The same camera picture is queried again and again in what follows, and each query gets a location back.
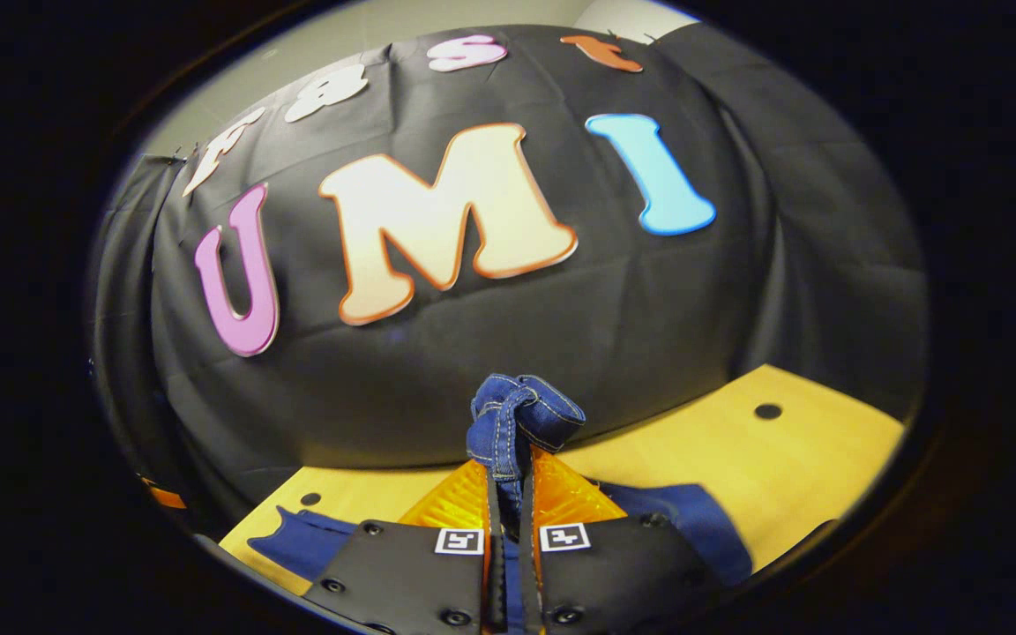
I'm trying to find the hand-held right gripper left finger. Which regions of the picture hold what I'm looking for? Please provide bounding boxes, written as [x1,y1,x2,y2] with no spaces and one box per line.
[303,457,509,635]

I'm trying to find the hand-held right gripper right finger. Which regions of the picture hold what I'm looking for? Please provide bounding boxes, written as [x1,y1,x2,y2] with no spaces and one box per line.
[521,445,722,635]

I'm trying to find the blue jeans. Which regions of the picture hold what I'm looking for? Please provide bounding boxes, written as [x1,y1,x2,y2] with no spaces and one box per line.
[248,373,754,631]

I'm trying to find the black backdrop cloth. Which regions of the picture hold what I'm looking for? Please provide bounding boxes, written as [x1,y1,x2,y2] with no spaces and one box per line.
[89,22,928,530]

